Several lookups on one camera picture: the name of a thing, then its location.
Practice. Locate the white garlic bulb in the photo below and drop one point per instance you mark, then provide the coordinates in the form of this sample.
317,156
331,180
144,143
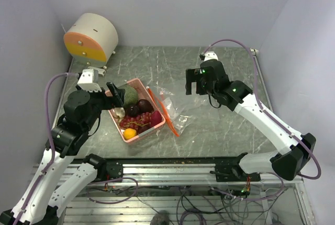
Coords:
119,113

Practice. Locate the pink plastic basket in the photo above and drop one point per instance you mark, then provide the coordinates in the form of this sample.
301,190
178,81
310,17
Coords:
144,131

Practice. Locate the green netted melon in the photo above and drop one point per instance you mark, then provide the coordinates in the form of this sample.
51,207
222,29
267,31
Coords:
130,95

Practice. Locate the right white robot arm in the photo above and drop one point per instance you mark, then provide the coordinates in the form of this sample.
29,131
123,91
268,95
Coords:
292,149

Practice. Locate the red grape bunch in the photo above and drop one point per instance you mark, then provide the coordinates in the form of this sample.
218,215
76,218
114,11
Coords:
140,120

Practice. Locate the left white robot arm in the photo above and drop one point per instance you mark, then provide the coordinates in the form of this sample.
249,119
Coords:
44,201

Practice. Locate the cream cylindrical drawer box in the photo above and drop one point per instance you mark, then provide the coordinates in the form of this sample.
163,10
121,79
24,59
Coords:
91,40

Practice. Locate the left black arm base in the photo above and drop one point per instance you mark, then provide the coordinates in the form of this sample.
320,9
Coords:
107,169

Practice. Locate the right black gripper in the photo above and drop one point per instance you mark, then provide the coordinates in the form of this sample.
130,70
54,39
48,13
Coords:
191,74

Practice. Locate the orange fruit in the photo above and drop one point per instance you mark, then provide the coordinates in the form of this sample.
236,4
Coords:
129,133

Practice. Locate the magenta dragon fruit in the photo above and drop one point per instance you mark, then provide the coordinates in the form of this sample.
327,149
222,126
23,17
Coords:
156,118

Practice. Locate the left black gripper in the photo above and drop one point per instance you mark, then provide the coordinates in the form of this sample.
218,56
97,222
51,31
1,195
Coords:
111,101

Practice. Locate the white corner clip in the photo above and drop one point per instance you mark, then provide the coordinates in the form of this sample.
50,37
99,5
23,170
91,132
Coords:
254,51

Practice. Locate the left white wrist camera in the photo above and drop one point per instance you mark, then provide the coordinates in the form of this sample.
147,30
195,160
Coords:
88,81

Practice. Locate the clear bag orange zipper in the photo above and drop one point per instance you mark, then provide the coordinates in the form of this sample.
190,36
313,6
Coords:
178,109

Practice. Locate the aluminium mounting rail frame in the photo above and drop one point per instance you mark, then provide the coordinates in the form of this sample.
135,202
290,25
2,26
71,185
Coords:
189,194

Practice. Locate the small white metal bracket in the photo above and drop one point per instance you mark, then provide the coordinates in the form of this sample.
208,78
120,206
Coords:
101,71

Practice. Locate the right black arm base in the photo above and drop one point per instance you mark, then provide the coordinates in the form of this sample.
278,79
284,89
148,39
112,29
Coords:
227,169

